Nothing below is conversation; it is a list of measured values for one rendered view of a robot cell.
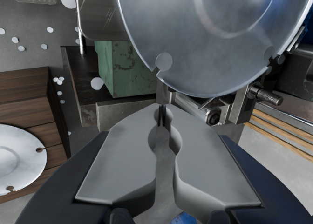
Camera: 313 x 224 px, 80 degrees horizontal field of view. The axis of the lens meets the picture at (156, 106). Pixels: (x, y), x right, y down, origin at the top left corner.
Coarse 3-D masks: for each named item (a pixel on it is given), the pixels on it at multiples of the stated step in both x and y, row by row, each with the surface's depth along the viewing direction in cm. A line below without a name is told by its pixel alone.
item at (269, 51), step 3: (267, 48) 28; (270, 48) 28; (273, 48) 29; (267, 51) 28; (270, 51) 29; (273, 51) 29; (264, 54) 28; (267, 54) 29; (270, 54) 29; (264, 57) 29; (267, 57) 29
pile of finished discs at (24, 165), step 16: (0, 128) 57; (16, 128) 59; (0, 144) 59; (16, 144) 61; (32, 144) 63; (0, 160) 60; (16, 160) 62; (32, 160) 65; (0, 176) 63; (16, 176) 66; (32, 176) 68; (0, 192) 66
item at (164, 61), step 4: (164, 52) 21; (160, 56) 21; (164, 56) 21; (168, 56) 21; (156, 60) 21; (160, 60) 21; (164, 60) 21; (168, 60) 22; (172, 60) 22; (156, 64) 21; (160, 64) 21; (164, 64) 22; (168, 64) 22; (160, 68) 22; (164, 68) 22; (168, 68) 22
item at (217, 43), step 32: (128, 0) 17; (160, 0) 18; (192, 0) 20; (224, 0) 21; (256, 0) 22; (288, 0) 26; (128, 32) 18; (160, 32) 20; (192, 32) 21; (224, 32) 23; (256, 32) 26; (288, 32) 28; (192, 64) 23; (224, 64) 26; (256, 64) 29
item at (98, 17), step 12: (84, 0) 16; (96, 0) 16; (108, 0) 17; (84, 12) 16; (96, 12) 17; (108, 12) 17; (84, 24) 17; (96, 24) 17; (108, 24) 17; (120, 24) 18; (84, 36) 17; (96, 36) 17; (108, 36) 18; (120, 36) 18
